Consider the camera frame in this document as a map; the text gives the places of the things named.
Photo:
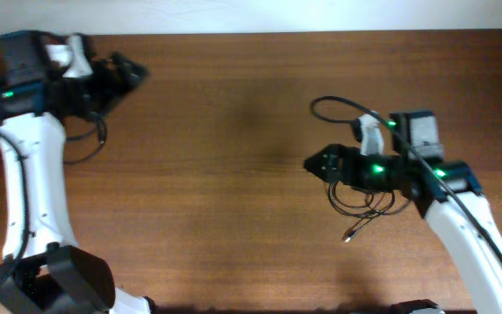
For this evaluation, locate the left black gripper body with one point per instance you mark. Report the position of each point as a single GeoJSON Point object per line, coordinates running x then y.
{"type": "Point", "coordinates": [111, 72]}

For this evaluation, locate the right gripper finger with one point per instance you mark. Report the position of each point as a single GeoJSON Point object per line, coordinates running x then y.
{"type": "Point", "coordinates": [324, 174]}
{"type": "Point", "coordinates": [326, 157]}

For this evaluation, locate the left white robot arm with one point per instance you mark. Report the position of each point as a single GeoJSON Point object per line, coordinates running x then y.
{"type": "Point", "coordinates": [48, 78]}

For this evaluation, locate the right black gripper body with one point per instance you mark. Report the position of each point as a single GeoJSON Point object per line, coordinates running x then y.
{"type": "Point", "coordinates": [343, 165]}

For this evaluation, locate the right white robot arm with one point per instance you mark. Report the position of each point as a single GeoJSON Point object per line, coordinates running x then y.
{"type": "Point", "coordinates": [403, 155]}

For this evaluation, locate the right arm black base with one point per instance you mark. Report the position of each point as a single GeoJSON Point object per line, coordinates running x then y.
{"type": "Point", "coordinates": [420, 306]}

